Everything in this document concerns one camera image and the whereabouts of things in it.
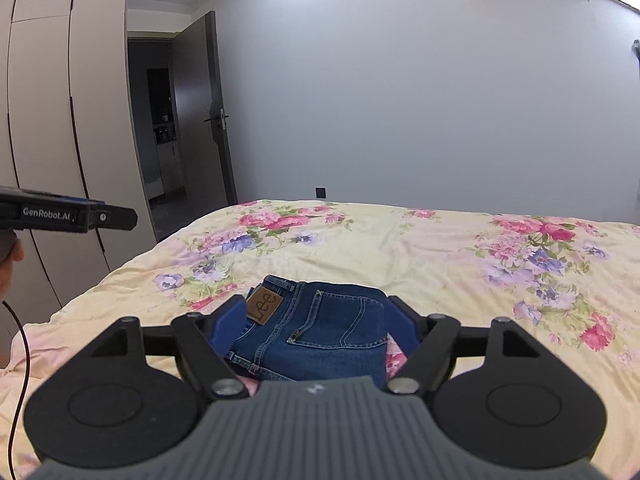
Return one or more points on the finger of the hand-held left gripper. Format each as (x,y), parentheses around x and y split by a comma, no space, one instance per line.
(117,218)

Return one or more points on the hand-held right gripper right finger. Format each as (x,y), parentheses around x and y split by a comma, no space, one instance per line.
(406,328)

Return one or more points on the person's left hand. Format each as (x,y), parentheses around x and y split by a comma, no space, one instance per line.
(6,280)

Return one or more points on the floral blanket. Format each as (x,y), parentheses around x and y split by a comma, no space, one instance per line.
(400,250)

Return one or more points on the blue denim pants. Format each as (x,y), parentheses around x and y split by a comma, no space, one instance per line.
(325,332)

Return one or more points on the black wall socket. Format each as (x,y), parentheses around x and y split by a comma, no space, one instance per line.
(320,192)

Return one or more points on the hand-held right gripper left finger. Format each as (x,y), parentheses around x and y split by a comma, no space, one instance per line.
(227,326)

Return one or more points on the beige wardrobe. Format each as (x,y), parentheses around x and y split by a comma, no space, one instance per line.
(45,110)

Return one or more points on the dark brown door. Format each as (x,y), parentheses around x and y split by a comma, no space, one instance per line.
(200,110)

